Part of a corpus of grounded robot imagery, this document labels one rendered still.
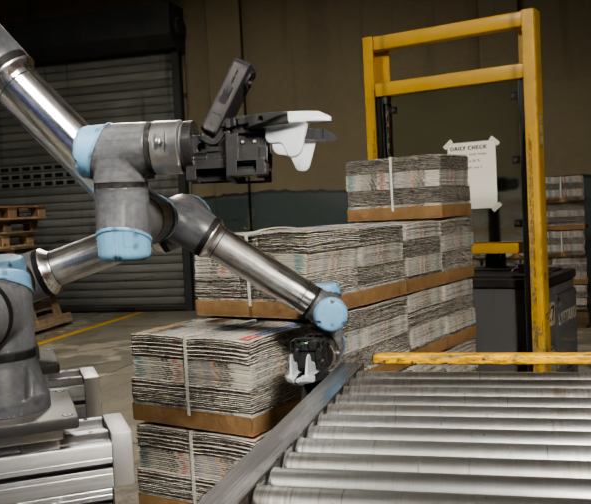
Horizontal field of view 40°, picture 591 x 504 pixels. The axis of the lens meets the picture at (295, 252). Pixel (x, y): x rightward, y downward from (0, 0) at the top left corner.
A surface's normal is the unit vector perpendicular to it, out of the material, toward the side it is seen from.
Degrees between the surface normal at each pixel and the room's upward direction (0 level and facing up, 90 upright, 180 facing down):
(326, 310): 90
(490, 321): 90
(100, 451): 90
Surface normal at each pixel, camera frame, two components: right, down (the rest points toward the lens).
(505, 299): -0.54, 0.07
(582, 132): -0.26, 0.07
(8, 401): 0.40, -0.28
